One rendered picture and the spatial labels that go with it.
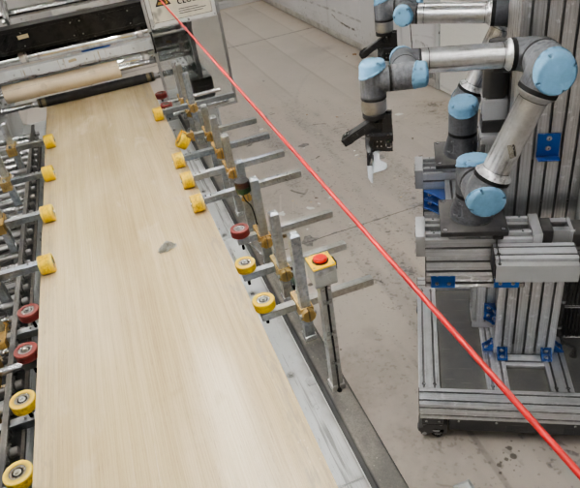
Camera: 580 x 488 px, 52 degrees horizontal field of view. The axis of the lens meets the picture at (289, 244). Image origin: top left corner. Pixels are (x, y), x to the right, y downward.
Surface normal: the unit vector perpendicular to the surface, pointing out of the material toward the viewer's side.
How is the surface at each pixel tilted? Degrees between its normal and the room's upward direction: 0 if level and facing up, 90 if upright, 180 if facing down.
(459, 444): 0
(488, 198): 97
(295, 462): 0
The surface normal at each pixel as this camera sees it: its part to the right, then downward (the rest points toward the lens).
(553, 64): 0.00, 0.46
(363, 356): -0.14, -0.82
